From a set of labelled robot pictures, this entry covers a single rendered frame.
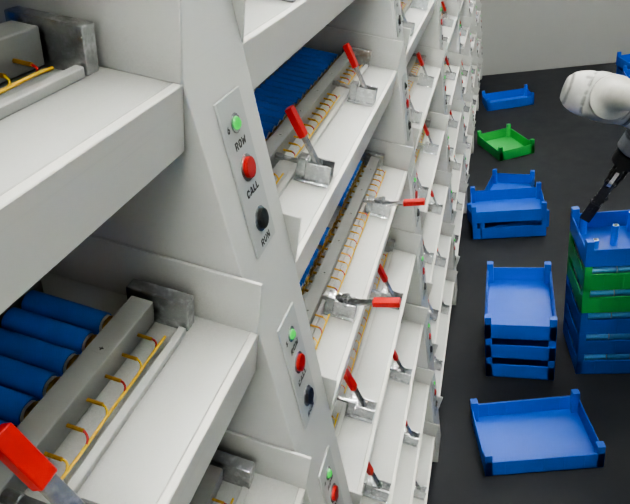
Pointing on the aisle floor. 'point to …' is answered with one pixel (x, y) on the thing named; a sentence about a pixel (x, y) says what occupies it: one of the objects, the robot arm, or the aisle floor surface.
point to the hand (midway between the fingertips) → (592, 208)
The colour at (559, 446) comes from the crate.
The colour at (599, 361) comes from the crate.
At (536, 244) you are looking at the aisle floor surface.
